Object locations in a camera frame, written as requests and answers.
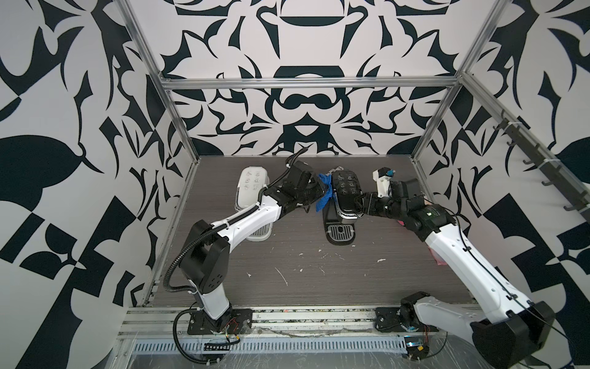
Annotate blue cleaning cloth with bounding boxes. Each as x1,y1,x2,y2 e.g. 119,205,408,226
316,174,333,212

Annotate black coffee machine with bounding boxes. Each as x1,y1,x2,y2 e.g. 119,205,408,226
322,167,363,246

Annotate white coffee machine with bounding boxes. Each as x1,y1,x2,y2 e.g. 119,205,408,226
234,166,272,242

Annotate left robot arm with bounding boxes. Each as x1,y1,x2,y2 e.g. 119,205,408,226
161,148,327,365

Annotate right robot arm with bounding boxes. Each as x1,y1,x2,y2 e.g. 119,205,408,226
354,182,556,368

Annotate pink alarm clock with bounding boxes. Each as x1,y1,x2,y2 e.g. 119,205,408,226
429,248,447,266

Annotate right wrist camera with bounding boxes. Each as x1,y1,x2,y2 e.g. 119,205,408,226
373,167,396,198

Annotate wall hook rail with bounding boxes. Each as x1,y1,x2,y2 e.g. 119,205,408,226
492,110,590,213

